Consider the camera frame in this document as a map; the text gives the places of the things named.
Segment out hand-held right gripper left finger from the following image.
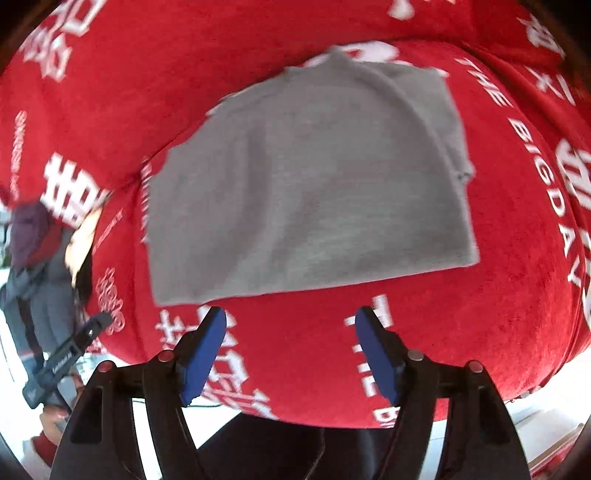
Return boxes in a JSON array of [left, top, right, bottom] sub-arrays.
[[48, 305, 227, 480]]

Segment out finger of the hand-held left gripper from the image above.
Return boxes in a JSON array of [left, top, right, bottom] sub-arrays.
[[66, 312, 114, 356]]

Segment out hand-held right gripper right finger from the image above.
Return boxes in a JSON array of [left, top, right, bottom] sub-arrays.
[[354, 305, 530, 480]]

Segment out grey sweater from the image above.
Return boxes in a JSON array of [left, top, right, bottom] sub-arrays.
[[141, 46, 481, 306]]

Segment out person's left forearm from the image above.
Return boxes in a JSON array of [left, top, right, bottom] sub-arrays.
[[31, 431, 61, 467]]

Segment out person's left hand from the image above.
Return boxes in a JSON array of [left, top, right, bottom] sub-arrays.
[[39, 402, 75, 439]]

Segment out grey-blue garment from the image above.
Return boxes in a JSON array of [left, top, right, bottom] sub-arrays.
[[0, 231, 88, 366]]

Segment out red printed sofa seat cover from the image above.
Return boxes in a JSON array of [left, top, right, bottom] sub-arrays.
[[85, 39, 591, 430]]

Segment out cream cloth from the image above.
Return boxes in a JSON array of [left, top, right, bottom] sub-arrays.
[[67, 208, 105, 287]]

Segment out red cloth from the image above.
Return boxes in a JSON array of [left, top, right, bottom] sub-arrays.
[[25, 225, 64, 269]]

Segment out purple cloth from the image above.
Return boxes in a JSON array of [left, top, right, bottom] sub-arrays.
[[9, 203, 54, 269]]

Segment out person's legs in black pants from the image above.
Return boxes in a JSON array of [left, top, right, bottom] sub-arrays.
[[196, 412, 393, 480]]

